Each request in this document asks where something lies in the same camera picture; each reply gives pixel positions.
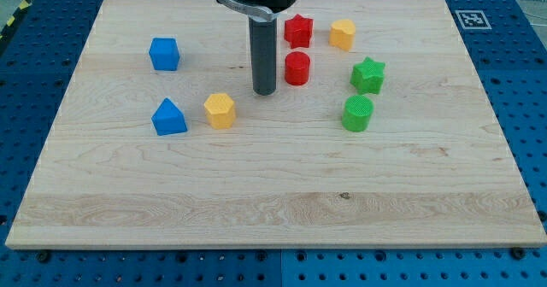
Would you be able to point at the blue cube block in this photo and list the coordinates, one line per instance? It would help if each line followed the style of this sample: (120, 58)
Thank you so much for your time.
(164, 54)

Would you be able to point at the red star block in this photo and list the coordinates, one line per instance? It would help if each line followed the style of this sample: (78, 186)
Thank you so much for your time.
(298, 31)

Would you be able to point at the white fiducial marker tag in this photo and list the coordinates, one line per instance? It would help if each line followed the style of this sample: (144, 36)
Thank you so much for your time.
(473, 19)

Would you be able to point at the blue triangle block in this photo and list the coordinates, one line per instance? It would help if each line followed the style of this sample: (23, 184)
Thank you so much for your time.
(168, 119)

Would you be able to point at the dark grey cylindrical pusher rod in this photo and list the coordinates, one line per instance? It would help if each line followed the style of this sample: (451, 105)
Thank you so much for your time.
(263, 51)

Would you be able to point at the yellow black hazard tape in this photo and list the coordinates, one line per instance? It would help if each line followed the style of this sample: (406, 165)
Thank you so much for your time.
(13, 22)

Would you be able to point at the light wooden board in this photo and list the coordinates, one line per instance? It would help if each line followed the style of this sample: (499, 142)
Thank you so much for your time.
(433, 170)

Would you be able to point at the yellow hexagon block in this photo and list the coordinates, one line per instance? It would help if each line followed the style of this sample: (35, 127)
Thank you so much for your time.
(220, 110)

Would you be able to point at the green cylinder block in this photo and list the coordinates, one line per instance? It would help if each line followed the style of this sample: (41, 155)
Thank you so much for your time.
(358, 111)

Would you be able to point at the red cylinder block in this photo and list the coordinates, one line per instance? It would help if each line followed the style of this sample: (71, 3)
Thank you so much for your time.
(297, 65)

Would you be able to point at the green star block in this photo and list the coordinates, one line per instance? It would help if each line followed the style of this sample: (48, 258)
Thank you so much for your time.
(368, 76)

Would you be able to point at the yellow heart block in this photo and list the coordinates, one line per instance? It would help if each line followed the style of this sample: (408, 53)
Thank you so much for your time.
(342, 34)

